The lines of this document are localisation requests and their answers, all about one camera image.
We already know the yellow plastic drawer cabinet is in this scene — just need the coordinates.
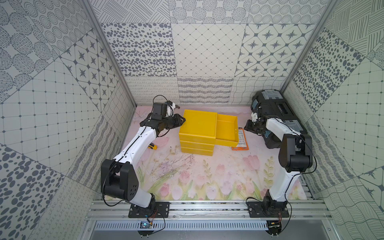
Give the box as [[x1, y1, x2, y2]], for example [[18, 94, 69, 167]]
[[179, 110, 218, 156]]

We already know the orange white seed bag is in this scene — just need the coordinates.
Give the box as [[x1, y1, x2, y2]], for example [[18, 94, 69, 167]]
[[231, 128, 249, 151]]

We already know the yellow top drawer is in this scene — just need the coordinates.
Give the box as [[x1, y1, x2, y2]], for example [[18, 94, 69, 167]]
[[215, 114, 239, 148]]

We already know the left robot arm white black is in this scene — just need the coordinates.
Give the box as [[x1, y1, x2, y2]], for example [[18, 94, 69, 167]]
[[101, 114, 186, 210]]

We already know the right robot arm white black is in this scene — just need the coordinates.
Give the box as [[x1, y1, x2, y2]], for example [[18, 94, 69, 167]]
[[245, 118, 313, 210]]

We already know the black plastic toolbox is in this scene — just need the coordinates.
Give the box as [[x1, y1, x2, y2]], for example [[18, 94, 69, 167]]
[[251, 90, 308, 149]]

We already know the yellow black utility knife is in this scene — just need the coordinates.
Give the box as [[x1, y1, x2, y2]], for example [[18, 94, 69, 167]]
[[148, 143, 158, 150]]

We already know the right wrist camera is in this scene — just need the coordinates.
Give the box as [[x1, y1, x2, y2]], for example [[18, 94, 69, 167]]
[[251, 112, 262, 122]]

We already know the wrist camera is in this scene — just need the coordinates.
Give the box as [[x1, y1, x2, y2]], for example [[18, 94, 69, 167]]
[[151, 101, 174, 120], [251, 112, 262, 122]]

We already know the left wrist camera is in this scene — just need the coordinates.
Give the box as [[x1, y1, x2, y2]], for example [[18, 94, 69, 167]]
[[151, 101, 174, 120]]

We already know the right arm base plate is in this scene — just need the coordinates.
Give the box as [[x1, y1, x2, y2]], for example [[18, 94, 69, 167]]
[[246, 201, 290, 219]]

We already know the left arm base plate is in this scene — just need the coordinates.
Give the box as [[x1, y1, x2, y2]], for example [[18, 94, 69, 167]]
[[129, 202, 170, 219]]

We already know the aluminium frame rail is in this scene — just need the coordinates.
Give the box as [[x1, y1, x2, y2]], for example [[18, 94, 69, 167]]
[[85, 200, 332, 221]]

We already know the white slotted cable duct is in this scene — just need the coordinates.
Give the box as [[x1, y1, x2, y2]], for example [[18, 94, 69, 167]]
[[95, 220, 268, 231]]

